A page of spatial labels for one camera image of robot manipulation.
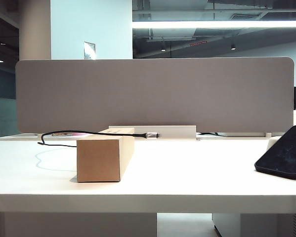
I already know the pink printed booklet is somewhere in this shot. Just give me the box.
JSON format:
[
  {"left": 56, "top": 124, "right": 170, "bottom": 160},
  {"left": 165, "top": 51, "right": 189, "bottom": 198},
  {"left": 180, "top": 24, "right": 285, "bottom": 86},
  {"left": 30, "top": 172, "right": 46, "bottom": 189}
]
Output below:
[{"left": 51, "top": 132, "right": 89, "bottom": 137}]

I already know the dark glass partition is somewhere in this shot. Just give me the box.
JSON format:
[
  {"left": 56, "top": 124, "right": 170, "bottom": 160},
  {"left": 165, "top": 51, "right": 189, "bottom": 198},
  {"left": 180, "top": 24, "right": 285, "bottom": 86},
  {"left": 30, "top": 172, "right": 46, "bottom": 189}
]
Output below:
[{"left": 0, "top": 11, "right": 20, "bottom": 139}]

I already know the framed wall poster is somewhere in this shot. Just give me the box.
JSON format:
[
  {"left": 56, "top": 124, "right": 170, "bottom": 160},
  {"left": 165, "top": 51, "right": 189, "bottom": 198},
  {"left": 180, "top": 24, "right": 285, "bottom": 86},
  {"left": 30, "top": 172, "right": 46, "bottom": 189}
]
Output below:
[{"left": 84, "top": 41, "right": 96, "bottom": 60}]

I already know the black smartphone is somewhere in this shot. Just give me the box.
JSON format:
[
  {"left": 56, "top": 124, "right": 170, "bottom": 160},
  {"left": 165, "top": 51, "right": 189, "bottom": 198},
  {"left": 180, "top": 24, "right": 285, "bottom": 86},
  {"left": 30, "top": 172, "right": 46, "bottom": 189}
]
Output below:
[{"left": 254, "top": 124, "right": 296, "bottom": 180}]

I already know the brown cardboard box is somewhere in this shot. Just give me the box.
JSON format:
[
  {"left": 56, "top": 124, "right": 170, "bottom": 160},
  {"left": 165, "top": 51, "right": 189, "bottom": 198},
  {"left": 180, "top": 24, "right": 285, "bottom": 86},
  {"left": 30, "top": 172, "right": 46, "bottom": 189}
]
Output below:
[{"left": 77, "top": 127, "right": 135, "bottom": 183}]

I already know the white desk modesty panel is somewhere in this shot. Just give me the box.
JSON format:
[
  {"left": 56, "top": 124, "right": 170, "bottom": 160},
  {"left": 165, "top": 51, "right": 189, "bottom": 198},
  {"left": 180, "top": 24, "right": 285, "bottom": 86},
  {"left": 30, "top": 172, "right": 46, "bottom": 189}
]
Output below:
[{"left": 0, "top": 211, "right": 158, "bottom": 237}]

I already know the black charging cable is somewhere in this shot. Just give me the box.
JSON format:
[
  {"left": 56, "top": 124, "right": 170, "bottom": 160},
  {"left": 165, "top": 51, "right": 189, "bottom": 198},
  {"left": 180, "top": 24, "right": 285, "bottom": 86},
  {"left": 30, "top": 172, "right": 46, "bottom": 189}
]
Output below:
[{"left": 37, "top": 130, "right": 161, "bottom": 146}]

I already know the long ceiling light strip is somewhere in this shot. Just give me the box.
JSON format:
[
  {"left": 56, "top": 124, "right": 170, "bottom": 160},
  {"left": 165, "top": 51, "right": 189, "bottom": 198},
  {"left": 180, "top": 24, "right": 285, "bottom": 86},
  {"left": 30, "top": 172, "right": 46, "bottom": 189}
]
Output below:
[{"left": 132, "top": 20, "right": 296, "bottom": 29}]

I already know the grey fabric desk divider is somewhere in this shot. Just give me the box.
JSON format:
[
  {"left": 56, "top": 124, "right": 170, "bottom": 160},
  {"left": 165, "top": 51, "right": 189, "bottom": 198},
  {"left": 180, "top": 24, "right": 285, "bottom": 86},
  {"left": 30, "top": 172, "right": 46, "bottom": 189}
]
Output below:
[{"left": 15, "top": 57, "right": 295, "bottom": 134}]

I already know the silver phone stand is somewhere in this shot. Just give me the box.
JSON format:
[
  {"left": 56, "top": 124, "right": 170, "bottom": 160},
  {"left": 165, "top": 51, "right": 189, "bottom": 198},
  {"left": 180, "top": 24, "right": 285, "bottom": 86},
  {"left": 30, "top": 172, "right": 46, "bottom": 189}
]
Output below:
[{"left": 266, "top": 137, "right": 283, "bottom": 150}]

